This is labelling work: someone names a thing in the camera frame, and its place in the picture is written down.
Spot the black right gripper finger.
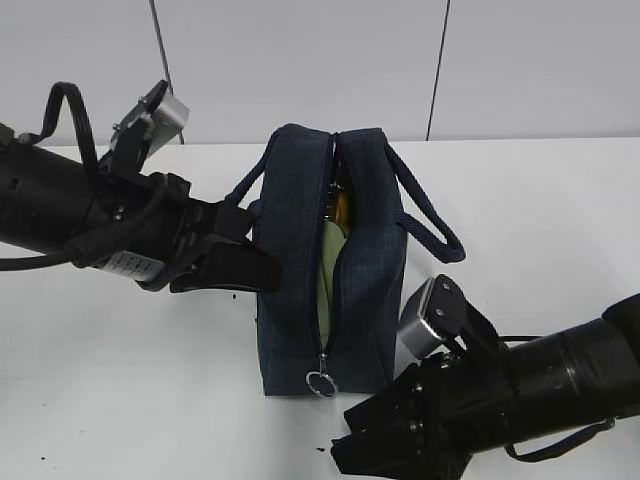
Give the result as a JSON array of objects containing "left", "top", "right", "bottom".
[
  {"left": 330, "top": 424, "right": 470, "bottom": 479},
  {"left": 343, "top": 363, "right": 425, "bottom": 440}
]

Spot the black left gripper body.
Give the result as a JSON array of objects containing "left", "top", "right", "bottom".
[{"left": 69, "top": 173, "right": 220, "bottom": 292}]

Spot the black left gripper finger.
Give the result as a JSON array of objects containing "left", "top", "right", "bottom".
[
  {"left": 212, "top": 201, "right": 255, "bottom": 244},
  {"left": 169, "top": 241, "right": 283, "bottom": 293}
]

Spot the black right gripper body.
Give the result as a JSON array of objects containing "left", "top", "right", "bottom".
[{"left": 391, "top": 349, "right": 505, "bottom": 479}]

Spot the metal zipper pull ring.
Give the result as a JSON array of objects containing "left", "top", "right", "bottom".
[{"left": 305, "top": 352, "right": 339, "bottom": 400}]

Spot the green lidded glass food container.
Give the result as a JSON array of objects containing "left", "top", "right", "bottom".
[{"left": 317, "top": 220, "right": 346, "bottom": 348}]

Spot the yellow pear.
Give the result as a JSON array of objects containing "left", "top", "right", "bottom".
[{"left": 329, "top": 192, "right": 352, "bottom": 232}]

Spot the dark blue fabric lunch bag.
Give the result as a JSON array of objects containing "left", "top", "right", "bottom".
[{"left": 230, "top": 124, "right": 466, "bottom": 398}]

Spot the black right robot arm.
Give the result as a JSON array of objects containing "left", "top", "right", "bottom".
[{"left": 330, "top": 296, "right": 639, "bottom": 479}]

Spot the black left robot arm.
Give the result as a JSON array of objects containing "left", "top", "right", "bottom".
[{"left": 1, "top": 126, "right": 282, "bottom": 293}]

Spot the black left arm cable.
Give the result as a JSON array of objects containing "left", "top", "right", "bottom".
[{"left": 0, "top": 81, "right": 166, "bottom": 272}]

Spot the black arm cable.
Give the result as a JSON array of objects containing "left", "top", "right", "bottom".
[
  {"left": 499, "top": 334, "right": 616, "bottom": 462},
  {"left": 0, "top": 81, "right": 166, "bottom": 272}
]

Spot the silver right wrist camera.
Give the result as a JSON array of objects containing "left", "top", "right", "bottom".
[{"left": 397, "top": 273, "right": 499, "bottom": 361}]

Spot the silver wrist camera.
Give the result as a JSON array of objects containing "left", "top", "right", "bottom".
[
  {"left": 109, "top": 80, "right": 190, "bottom": 165},
  {"left": 397, "top": 273, "right": 499, "bottom": 361}
]

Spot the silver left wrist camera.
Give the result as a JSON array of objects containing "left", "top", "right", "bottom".
[{"left": 109, "top": 80, "right": 190, "bottom": 165}]

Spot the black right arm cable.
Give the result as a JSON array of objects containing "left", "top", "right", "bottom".
[{"left": 499, "top": 334, "right": 616, "bottom": 462}]

